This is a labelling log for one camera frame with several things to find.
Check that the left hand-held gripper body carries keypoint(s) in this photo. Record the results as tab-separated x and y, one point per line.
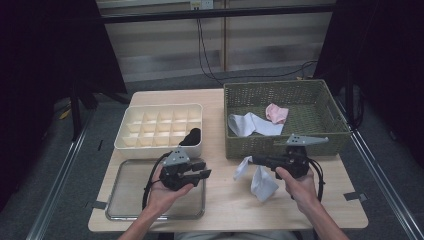
176	178

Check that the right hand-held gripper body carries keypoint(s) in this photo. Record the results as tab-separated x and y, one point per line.
296	165

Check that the white sock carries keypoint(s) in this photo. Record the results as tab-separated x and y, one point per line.
246	125
263	186

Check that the black sock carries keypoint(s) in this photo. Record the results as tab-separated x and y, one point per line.
191	138
196	132

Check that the cream divided storage box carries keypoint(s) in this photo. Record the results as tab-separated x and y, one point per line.
160	151

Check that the clear plastic lid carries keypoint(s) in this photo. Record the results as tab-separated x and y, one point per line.
123	200

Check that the green woven basket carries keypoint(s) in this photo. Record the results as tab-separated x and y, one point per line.
240	93

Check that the person's left hand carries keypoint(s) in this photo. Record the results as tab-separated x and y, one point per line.
161	200

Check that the person's right hand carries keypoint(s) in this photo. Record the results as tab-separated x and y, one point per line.
305	193

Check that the pink sock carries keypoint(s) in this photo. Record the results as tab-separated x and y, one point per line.
278	113

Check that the grey tape piece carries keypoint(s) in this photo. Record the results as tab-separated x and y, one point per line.
99	205
355	196

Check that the black tape strip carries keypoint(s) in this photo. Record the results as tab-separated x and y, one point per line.
100	145

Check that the black metal stand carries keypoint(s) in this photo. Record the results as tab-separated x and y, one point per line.
349	100
76	110

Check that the small yellow object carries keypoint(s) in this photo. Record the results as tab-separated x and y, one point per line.
65	114

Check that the black curtain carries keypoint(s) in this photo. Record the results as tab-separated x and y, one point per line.
390	50
40	66

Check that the black horizontal bar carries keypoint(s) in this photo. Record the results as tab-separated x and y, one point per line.
166	15

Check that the metal floor rail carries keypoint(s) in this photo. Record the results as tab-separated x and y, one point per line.
386	185
55	193

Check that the white wall socket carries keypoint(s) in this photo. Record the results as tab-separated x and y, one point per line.
201	4

